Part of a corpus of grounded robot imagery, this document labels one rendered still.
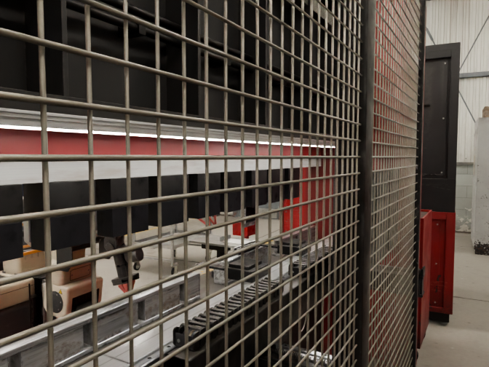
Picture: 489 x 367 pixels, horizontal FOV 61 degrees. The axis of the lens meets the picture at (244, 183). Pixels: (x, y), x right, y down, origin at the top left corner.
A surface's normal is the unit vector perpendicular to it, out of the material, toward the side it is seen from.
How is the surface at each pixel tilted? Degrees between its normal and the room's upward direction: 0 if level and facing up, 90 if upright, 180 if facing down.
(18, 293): 90
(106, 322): 90
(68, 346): 90
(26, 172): 90
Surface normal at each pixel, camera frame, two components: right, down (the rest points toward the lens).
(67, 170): 0.87, 0.04
